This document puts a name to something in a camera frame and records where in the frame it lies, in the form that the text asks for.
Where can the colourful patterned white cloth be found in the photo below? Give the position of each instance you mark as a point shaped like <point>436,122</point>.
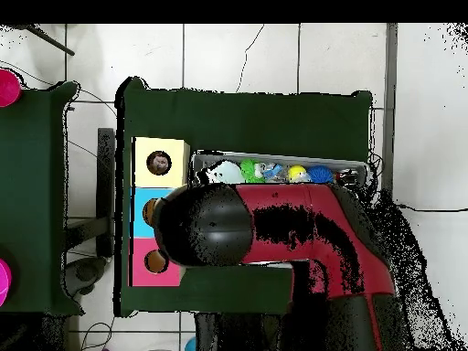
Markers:
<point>159,164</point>

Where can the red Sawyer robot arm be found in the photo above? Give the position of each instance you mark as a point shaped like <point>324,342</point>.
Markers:
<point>292,226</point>

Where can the silver mesh bin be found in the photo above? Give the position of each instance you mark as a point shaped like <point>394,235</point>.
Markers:
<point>278,157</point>

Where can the wooden box with three holes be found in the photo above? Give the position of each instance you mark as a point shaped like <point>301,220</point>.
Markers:
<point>175,153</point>

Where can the green spiky ball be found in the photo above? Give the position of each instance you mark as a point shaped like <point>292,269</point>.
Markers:
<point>250,172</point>

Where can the yellow ball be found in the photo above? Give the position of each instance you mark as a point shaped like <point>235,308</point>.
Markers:
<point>296,172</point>

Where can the dark green tablecloth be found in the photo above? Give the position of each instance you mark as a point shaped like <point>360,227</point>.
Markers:
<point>256,120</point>

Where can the blue spiky ball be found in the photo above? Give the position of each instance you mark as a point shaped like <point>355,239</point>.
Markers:
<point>320,174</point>

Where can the light blue floor object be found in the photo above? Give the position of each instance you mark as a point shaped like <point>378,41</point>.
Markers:
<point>190,345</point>

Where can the grey rounded floor object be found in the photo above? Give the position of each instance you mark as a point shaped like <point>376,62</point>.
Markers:
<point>86,274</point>

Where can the dark green side table cloth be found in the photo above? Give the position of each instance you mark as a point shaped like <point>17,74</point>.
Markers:
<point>33,182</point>

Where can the black rod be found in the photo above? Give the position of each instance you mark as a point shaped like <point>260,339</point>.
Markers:
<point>51,40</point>

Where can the pink ball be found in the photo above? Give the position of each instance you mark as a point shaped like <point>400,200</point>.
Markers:
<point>3,281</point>

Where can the dark pink round object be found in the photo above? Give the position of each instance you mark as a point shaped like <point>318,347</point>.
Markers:
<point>8,87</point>

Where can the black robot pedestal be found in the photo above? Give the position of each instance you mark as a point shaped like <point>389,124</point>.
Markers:
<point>234,332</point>

